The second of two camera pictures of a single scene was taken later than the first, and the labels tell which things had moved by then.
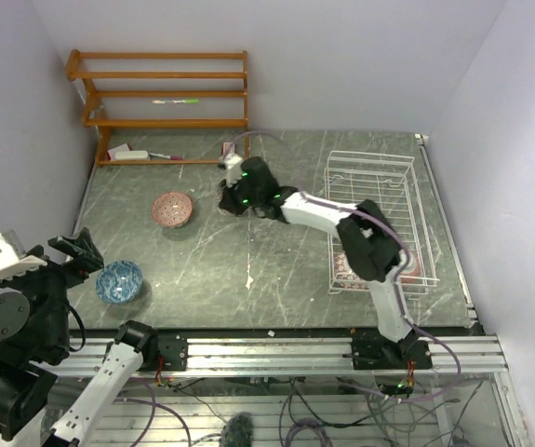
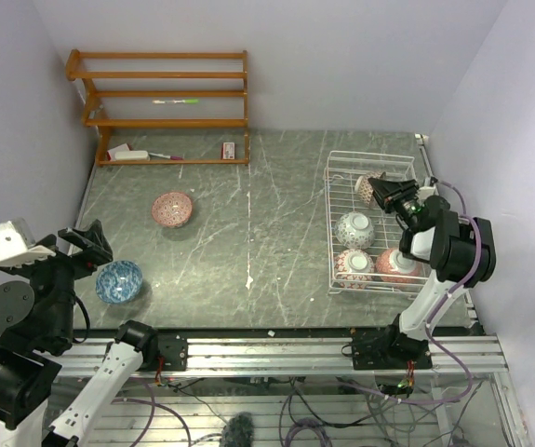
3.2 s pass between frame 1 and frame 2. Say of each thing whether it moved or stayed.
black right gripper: moved
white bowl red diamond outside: stayed
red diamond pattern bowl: stayed
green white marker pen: stayed
